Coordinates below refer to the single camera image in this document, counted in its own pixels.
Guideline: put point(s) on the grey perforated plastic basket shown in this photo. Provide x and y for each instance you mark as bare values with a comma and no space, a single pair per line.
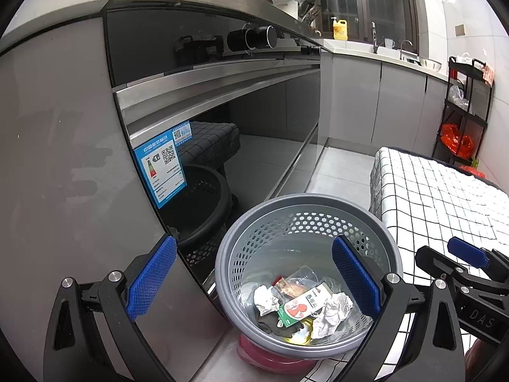
278,223

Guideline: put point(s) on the black glass built-in appliance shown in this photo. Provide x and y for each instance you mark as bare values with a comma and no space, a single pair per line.
270,119

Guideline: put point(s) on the curved metal faucet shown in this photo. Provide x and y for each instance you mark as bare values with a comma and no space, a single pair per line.
405,49

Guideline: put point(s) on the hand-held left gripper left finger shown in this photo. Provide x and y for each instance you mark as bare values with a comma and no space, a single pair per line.
153,278

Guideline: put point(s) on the dark grey cloth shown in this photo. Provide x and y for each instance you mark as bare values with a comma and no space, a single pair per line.
270,323

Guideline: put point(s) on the white tissue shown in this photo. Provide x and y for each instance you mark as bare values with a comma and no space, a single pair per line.
332,314

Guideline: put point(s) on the green and white carton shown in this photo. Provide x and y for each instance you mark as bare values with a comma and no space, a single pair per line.
298,308

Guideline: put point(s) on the wall socket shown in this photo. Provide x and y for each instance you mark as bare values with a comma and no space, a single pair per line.
460,30

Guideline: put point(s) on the clear plastic bag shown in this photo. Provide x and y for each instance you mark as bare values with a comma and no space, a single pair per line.
458,96

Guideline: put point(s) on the tall metal faucet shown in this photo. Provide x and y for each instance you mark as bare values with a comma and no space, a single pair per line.
374,41

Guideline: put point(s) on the red checked cloth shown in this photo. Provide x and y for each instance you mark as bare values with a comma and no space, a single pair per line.
488,75

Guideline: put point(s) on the clear plastic cup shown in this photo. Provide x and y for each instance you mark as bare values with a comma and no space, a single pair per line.
304,276

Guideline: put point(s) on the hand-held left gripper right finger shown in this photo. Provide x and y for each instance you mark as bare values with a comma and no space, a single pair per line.
356,278

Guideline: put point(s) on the grey kitchen cabinets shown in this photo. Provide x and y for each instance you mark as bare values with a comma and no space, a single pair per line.
358,99

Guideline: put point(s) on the blue energy label sticker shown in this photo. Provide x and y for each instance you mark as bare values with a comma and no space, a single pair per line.
159,175

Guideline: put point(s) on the black and white checked tablecloth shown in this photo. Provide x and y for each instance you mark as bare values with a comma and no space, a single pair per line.
417,191

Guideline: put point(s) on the yellow detergent bottle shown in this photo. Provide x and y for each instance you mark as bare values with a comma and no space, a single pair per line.
340,30

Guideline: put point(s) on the dark window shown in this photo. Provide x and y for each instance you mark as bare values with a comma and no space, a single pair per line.
358,0

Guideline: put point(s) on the black round knob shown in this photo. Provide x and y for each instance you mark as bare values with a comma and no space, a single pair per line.
254,38

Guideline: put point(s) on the red plastic bag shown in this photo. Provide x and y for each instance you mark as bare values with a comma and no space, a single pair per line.
455,141

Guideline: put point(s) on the white paper ball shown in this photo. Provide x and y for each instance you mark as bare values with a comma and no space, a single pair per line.
265,300

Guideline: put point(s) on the metal dish rack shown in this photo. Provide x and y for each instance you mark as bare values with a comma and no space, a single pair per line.
310,8

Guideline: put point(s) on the black metal shelf rack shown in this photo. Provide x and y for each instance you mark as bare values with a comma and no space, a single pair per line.
477,119

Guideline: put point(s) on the small blue sticker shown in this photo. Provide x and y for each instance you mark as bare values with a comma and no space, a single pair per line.
182,132

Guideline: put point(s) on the grey cabinet end panel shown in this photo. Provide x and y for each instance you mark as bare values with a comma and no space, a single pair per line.
59,167

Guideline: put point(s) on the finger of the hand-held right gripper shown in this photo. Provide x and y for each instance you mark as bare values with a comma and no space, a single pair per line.
465,248
433,260

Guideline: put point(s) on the small green plant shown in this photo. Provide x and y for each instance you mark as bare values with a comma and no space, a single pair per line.
475,162

